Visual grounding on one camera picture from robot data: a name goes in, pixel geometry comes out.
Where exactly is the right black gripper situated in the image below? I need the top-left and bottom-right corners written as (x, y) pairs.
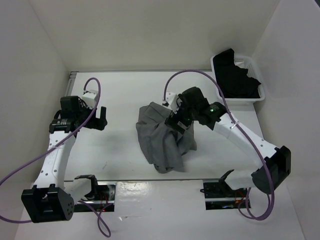
top-left (165, 94), bottom-right (197, 134)

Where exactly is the grey pleated skirt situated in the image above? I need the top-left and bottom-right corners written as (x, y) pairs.
top-left (135, 102), bottom-right (197, 174)

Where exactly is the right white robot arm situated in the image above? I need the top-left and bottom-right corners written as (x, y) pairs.
top-left (163, 87), bottom-right (291, 197)

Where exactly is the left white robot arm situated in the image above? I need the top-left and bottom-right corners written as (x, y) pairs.
top-left (21, 90), bottom-right (108, 223)

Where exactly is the black skirt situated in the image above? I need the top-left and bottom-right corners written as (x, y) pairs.
top-left (212, 48), bottom-right (261, 99)

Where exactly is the white plastic basket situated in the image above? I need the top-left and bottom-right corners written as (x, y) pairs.
top-left (210, 53), bottom-right (266, 105)

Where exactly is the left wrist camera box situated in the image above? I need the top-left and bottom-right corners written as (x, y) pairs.
top-left (81, 90), bottom-right (99, 108)

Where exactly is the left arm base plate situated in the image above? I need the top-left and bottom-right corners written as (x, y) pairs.
top-left (80, 181), bottom-right (117, 213)

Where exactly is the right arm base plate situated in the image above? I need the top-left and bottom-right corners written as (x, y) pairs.
top-left (199, 179), bottom-right (248, 211)

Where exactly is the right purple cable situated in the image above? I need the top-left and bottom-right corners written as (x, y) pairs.
top-left (163, 69), bottom-right (276, 221)

